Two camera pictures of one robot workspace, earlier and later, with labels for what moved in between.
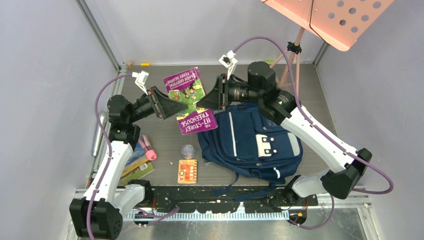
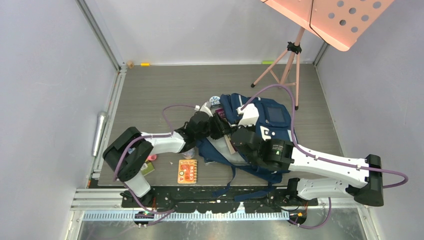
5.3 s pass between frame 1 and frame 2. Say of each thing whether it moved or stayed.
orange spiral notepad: stayed
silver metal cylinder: stayed
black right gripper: moved
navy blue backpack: moved
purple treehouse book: moved
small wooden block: stayed
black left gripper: moved
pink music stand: stayed
